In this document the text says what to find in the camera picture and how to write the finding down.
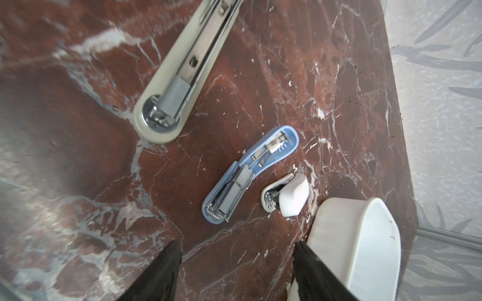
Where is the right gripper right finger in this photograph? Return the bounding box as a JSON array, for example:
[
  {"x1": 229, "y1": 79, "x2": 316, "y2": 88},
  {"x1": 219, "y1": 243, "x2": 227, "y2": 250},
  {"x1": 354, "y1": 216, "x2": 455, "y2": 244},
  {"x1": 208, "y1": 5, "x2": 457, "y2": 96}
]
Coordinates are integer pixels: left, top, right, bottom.
[{"x1": 293, "y1": 241, "x2": 357, "y2": 301}]

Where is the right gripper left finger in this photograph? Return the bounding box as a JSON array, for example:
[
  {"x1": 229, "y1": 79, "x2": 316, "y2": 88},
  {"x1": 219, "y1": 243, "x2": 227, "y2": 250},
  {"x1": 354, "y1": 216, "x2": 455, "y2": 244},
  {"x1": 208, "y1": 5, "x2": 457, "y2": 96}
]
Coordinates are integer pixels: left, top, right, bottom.
[{"x1": 117, "y1": 240, "x2": 182, "y2": 301}]

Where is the white oval tray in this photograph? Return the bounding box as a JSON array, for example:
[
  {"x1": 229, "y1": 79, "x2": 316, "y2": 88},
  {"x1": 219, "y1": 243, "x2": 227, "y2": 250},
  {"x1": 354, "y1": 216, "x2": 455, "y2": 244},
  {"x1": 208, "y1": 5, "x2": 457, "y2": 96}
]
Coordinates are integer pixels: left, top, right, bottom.
[{"x1": 288, "y1": 198, "x2": 401, "y2": 300}]

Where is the small white stapler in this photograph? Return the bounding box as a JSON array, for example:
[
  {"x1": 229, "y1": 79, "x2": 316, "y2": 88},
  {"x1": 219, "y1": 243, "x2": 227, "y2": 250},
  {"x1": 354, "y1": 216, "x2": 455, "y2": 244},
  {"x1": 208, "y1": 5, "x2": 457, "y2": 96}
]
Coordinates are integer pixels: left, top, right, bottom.
[{"x1": 261, "y1": 173, "x2": 310, "y2": 218}]

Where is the small blue stapler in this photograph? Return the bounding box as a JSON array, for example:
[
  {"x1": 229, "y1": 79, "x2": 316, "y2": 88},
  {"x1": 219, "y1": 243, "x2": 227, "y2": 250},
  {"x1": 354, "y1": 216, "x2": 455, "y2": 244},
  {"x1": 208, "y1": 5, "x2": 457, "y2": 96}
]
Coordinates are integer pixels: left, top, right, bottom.
[{"x1": 202, "y1": 125, "x2": 299, "y2": 224}]

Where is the beige black long stapler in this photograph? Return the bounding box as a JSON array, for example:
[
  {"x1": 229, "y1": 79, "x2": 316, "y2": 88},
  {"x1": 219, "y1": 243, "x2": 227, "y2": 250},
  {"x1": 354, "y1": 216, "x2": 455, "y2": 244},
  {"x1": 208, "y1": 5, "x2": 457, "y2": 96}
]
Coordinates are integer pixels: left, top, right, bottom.
[{"x1": 133, "y1": 0, "x2": 242, "y2": 144}]

